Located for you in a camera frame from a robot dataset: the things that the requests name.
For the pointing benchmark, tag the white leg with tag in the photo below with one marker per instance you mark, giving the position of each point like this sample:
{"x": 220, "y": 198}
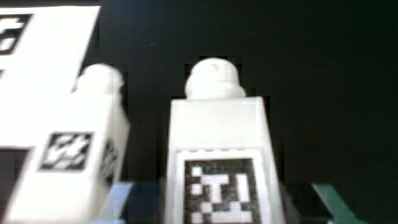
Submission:
{"x": 222, "y": 183}

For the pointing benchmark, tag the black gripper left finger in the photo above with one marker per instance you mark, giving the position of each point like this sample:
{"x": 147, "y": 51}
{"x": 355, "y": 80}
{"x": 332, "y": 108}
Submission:
{"x": 113, "y": 204}

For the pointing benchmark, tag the white fiducial tag sheet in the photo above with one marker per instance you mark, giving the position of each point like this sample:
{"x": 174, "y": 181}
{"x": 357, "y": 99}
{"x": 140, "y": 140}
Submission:
{"x": 44, "y": 35}

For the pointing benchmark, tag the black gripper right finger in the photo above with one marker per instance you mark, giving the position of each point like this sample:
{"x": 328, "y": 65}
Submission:
{"x": 342, "y": 216}

